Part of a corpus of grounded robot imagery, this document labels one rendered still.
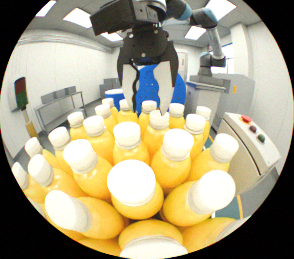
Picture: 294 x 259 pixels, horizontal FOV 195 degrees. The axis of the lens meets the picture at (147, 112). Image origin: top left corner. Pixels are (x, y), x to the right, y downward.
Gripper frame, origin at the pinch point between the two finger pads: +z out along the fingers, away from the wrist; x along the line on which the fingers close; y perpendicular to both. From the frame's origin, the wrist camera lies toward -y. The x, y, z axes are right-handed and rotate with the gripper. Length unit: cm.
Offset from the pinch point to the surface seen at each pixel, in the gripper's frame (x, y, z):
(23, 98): 36.2, -17.4, -7.6
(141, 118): 3.0, 5.5, 4.8
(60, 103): 347, 94, 39
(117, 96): 44, 52, 9
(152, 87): 4.5, 25.3, -1.4
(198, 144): -10.3, -1.3, 5.6
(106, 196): 2.4, -13.1, 8.8
